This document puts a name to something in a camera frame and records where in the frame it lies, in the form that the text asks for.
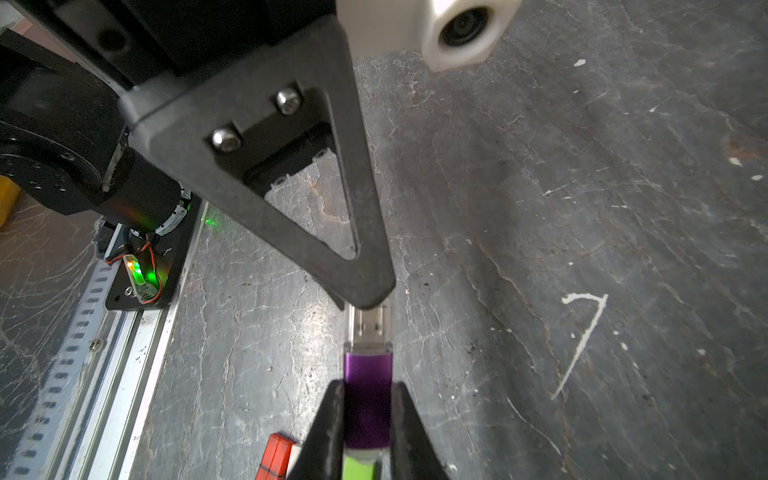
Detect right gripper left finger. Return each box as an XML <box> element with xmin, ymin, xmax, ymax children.
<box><xmin>287</xmin><ymin>380</ymin><xmax>345</xmax><ymax>480</ymax></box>

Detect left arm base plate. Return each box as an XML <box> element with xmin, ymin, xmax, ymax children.
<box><xmin>95</xmin><ymin>196</ymin><xmax>201</xmax><ymax>311</ymax></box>

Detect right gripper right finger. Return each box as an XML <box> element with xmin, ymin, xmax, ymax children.
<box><xmin>390</xmin><ymin>382</ymin><xmax>449</xmax><ymax>480</ymax></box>

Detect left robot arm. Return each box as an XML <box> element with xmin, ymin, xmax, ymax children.
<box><xmin>1</xmin><ymin>1</ymin><xmax>396</xmax><ymax>309</ymax></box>

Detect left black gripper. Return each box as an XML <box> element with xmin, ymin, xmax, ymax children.
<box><xmin>5</xmin><ymin>1</ymin><xmax>396</xmax><ymax>309</ymax></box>

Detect purple usb drive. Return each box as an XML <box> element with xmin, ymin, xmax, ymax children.
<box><xmin>343</xmin><ymin>301</ymin><xmax>393</xmax><ymax>465</ymax></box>

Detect white usb drive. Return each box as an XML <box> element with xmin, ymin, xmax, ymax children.
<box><xmin>286</xmin><ymin>443</ymin><xmax>302</xmax><ymax>478</ymax></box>

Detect red usb drive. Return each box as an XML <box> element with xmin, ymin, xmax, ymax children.
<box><xmin>255</xmin><ymin>433</ymin><xmax>296</xmax><ymax>480</ymax></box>

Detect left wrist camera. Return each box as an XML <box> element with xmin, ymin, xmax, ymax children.
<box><xmin>336</xmin><ymin>0</ymin><xmax>522</xmax><ymax>72</ymax></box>

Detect green usb drive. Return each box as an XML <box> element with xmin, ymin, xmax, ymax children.
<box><xmin>341</xmin><ymin>456</ymin><xmax>382</xmax><ymax>480</ymax></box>

